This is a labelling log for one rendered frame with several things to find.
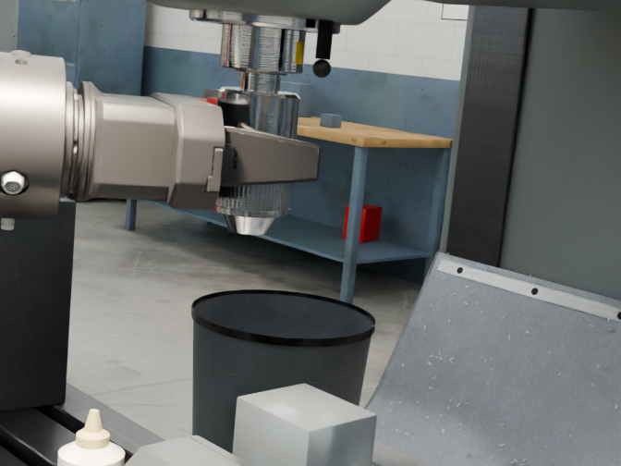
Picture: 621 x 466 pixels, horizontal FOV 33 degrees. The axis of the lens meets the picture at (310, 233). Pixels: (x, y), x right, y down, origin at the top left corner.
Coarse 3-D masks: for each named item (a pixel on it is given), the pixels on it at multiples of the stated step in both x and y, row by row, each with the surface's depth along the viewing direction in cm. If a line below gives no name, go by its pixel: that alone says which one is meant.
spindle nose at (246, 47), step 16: (224, 32) 58; (240, 32) 57; (256, 32) 56; (272, 32) 56; (288, 32) 57; (304, 32) 58; (224, 48) 58; (240, 48) 57; (256, 48) 56; (272, 48) 57; (288, 48) 57; (304, 48) 58; (224, 64) 58; (240, 64) 57; (256, 64) 57; (272, 64) 57; (288, 64) 57
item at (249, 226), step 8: (224, 216) 60; (232, 216) 59; (240, 216) 59; (232, 224) 59; (240, 224) 59; (248, 224) 59; (256, 224) 59; (264, 224) 59; (240, 232) 60; (248, 232) 59; (256, 232) 60; (264, 232) 60
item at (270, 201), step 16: (224, 112) 58; (240, 112) 57; (256, 112) 57; (272, 112) 57; (240, 128) 57; (256, 128) 57; (272, 128) 57; (288, 128) 58; (224, 192) 58; (240, 192) 58; (256, 192) 58; (272, 192) 58; (288, 192) 59; (224, 208) 58; (240, 208) 58; (256, 208) 58; (272, 208) 58; (288, 208) 60
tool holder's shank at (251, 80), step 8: (240, 72) 59; (248, 72) 58; (256, 72) 57; (264, 72) 57; (240, 80) 59; (248, 80) 58; (256, 80) 58; (264, 80) 58; (272, 80) 58; (280, 80) 59; (240, 88) 59; (248, 88) 58; (256, 88) 58; (264, 88) 58; (272, 88) 58
